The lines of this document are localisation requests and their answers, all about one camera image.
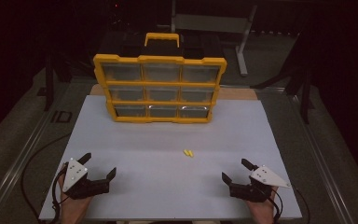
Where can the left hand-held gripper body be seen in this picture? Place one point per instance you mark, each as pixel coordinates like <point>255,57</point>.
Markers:
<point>74,174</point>

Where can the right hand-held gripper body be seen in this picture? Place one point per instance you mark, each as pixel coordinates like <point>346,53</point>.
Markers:
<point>265,177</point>

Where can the small yellow wall plug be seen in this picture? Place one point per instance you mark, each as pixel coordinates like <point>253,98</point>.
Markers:
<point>191,154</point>
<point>185,152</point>

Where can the clear plastic drawer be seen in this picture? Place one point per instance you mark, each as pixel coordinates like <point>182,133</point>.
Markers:
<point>126,93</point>

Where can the yellow and black drawer organizer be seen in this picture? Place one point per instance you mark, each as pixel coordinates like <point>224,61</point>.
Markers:
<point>161,59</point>

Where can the person's right hand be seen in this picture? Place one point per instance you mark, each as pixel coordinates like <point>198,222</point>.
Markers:
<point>264,211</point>

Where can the person's left hand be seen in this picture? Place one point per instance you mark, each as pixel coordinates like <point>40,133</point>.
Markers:
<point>73,210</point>

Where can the white table mat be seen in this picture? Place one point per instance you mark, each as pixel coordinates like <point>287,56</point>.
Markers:
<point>167,186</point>

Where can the black stand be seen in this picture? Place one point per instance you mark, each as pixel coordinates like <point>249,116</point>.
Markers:
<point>48,84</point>
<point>306,93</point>

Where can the grey metal stand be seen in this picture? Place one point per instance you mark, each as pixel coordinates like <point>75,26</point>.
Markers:
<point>211,23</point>

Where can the aluminium frame rail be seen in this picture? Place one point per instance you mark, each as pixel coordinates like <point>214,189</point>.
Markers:
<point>24,155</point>
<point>318,155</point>

